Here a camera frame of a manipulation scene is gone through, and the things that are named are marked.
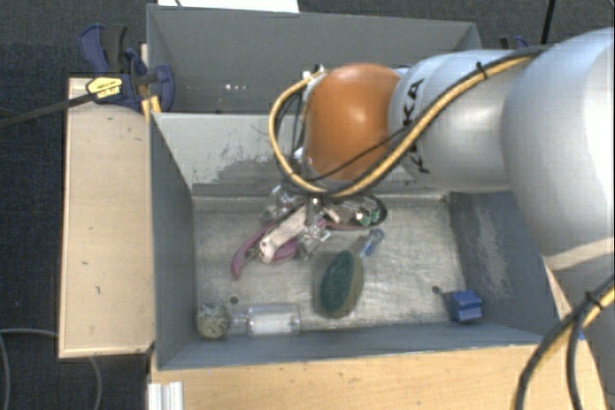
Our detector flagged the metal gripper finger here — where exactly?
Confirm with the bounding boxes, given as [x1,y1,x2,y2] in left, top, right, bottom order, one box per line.
[295,225,333,260]
[262,184,297,223]

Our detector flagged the pale pink oblong thing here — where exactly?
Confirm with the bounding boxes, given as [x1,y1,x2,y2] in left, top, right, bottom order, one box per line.
[258,205,309,266]

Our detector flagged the green oval sponge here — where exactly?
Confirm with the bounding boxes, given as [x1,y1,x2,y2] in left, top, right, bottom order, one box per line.
[312,248,365,320]

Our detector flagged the small blue and silver tool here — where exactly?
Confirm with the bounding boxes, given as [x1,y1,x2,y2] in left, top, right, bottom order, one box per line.
[354,228,386,259]

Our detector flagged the purple sunglasses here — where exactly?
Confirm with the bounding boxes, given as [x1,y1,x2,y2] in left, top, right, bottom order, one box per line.
[230,223,300,280]

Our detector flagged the clear plastic bottle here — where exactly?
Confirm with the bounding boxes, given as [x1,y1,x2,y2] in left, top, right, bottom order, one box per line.
[229,301,303,339]

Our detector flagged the grey metal bin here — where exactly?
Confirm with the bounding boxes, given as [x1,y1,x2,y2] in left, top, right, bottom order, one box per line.
[145,3,561,372]

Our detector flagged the speckled grey ball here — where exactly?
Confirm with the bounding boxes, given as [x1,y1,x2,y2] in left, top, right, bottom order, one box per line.
[195,301,232,341]

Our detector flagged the blue block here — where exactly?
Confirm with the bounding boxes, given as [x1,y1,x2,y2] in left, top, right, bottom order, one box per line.
[445,288,484,324]

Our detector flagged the pale wood flat board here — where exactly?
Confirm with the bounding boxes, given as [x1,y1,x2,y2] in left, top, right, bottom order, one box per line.
[58,76,156,359]

